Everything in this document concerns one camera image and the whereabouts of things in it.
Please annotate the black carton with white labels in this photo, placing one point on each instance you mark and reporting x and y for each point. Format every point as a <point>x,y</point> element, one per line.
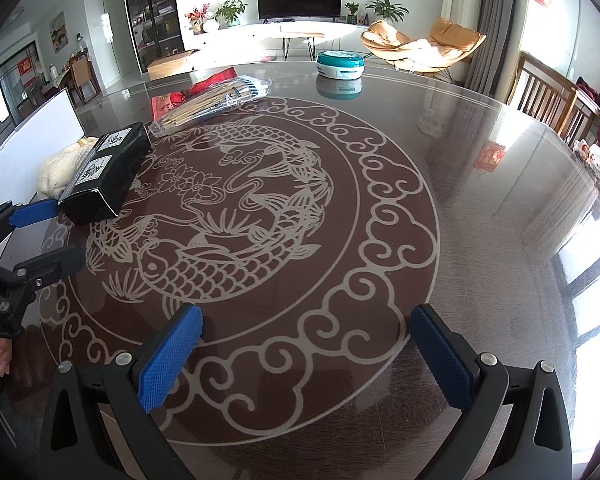
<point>105,170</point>

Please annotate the wooden dining chair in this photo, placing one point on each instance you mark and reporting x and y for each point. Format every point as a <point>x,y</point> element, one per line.
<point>545,95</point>

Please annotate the small potted plant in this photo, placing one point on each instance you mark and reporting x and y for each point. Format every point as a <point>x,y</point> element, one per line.
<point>352,12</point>

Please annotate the orange lounge chair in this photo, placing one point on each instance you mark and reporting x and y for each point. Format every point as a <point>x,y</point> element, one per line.
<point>420,47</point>

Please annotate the brown chair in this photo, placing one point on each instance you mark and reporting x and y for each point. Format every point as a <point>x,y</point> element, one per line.
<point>84,77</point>

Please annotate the white round vase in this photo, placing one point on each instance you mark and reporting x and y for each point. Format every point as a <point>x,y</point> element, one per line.
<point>210,26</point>

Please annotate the white board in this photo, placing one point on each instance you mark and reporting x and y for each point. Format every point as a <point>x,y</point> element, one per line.
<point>35,135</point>

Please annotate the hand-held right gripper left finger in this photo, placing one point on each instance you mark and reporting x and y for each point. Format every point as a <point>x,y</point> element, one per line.
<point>172,360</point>

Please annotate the dark glass display cabinet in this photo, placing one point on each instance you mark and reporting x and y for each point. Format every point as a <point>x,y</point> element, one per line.
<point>150,10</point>

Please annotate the brown cardboard carton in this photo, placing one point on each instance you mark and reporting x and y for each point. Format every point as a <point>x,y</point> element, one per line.
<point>172,64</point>

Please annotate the red door sign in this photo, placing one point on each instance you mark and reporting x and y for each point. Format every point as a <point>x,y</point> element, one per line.
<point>25,72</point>

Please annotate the cream knit cloth bundle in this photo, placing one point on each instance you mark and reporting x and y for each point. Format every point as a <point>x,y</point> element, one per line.
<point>60,170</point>

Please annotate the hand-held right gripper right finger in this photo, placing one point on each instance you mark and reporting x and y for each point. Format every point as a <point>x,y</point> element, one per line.
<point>442,360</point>

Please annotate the framed wall painting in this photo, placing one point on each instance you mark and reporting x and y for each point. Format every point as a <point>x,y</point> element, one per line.
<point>57,32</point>

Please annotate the black television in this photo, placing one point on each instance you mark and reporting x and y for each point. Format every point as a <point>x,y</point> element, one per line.
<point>300,0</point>

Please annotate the clear bag of chopsticks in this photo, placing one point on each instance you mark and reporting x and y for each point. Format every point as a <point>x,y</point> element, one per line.
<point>215,97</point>

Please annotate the green potted plant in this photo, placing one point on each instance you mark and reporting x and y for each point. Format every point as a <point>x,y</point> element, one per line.
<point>230,12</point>

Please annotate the small bench with hairpin legs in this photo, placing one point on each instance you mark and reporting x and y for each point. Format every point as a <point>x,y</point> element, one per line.
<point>302,35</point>

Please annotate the red flower arrangement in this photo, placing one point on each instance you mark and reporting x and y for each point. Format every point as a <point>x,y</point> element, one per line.
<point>197,15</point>

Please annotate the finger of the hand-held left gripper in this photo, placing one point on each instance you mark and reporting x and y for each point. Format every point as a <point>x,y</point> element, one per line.
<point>30,212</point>
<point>55,267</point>

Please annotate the white television console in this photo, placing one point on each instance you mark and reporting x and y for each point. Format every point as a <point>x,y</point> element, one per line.
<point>250,35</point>

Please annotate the large leafy potted plant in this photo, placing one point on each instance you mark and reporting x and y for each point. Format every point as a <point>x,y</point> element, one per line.
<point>387,9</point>

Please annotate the red packet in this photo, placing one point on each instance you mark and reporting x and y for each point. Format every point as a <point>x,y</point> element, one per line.
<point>162,105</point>

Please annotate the grey curtain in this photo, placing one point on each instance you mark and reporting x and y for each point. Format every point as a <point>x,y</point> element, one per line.
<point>495,25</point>

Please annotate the teal round box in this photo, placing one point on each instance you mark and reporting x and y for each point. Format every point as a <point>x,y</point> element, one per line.
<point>340,62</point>

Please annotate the person's left hand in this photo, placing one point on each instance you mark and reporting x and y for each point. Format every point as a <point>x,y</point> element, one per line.
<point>1,357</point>

